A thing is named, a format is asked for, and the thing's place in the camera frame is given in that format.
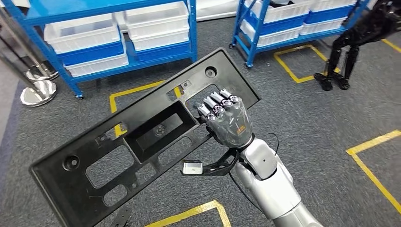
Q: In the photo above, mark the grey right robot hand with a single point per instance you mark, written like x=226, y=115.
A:
x=231, y=125

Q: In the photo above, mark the black plastic panel part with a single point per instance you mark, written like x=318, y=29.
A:
x=62, y=188

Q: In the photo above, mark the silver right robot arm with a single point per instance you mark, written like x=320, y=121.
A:
x=272, y=188

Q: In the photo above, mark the blue shelf cart with casters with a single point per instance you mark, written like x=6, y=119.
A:
x=253, y=47

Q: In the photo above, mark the blue metal shelf rack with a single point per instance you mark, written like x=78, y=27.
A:
x=94, y=7

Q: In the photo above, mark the black humanoid robot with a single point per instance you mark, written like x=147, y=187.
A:
x=360, y=31

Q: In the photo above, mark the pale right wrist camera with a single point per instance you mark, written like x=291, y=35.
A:
x=191, y=167

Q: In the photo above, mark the black left wrist mount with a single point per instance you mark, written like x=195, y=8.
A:
x=120, y=217

